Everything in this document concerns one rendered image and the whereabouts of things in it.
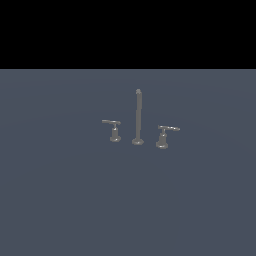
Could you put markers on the grey faucet spout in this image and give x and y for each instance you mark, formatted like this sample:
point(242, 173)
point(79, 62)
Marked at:
point(138, 113)

